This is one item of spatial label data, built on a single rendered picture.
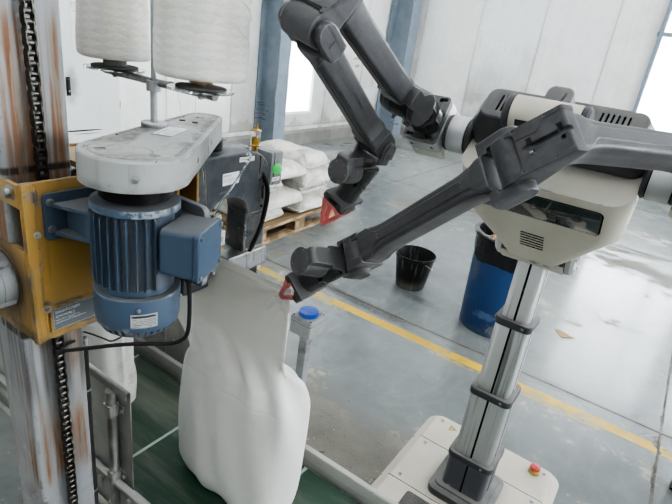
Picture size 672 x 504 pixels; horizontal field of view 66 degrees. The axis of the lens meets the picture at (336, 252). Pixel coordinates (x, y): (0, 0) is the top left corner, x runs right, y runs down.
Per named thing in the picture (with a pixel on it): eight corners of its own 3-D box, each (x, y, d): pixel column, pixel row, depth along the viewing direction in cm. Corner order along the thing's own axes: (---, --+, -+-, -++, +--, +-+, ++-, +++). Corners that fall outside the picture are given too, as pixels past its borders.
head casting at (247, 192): (264, 246, 144) (273, 140, 132) (195, 271, 125) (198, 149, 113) (192, 215, 158) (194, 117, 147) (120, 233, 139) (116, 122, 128)
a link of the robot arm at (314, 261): (374, 274, 104) (367, 235, 107) (335, 267, 96) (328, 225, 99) (333, 291, 112) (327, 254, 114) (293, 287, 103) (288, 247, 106)
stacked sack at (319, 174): (345, 180, 489) (347, 165, 483) (300, 192, 436) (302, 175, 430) (308, 169, 510) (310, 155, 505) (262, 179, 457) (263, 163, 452)
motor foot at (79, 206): (135, 241, 96) (134, 196, 93) (74, 257, 87) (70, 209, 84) (105, 226, 101) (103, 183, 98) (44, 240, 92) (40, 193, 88)
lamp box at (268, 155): (280, 183, 141) (283, 151, 137) (269, 186, 137) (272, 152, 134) (260, 176, 144) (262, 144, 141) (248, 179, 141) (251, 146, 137)
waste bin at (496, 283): (535, 323, 351) (564, 235, 326) (512, 354, 311) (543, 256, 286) (469, 298, 375) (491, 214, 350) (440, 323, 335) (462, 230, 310)
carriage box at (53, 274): (180, 293, 122) (182, 163, 110) (34, 350, 96) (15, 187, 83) (117, 258, 134) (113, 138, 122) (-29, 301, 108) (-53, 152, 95)
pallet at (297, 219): (336, 217, 502) (338, 203, 496) (253, 248, 406) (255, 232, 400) (271, 195, 540) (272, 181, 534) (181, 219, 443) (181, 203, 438)
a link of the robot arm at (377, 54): (361, -35, 79) (318, -53, 83) (309, 40, 80) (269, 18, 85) (439, 104, 117) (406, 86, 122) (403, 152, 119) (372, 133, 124)
